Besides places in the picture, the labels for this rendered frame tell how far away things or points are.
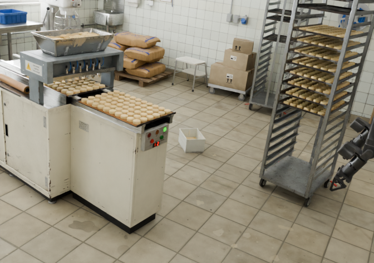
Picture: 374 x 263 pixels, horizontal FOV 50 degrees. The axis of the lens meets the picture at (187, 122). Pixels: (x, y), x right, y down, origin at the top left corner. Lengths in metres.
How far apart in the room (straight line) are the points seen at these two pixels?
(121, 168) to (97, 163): 0.25
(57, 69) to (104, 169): 0.80
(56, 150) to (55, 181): 0.26
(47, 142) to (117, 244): 0.90
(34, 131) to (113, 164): 0.71
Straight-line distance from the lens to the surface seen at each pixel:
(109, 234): 3.11
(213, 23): 6.73
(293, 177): 3.92
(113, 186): 2.99
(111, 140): 2.85
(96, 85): 3.33
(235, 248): 3.12
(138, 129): 2.64
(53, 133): 3.12
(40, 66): 2.99
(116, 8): 7.75
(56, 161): 3.24
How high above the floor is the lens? 1.92
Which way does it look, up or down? 22 degrees down
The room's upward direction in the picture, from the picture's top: 7 degrees clockwise
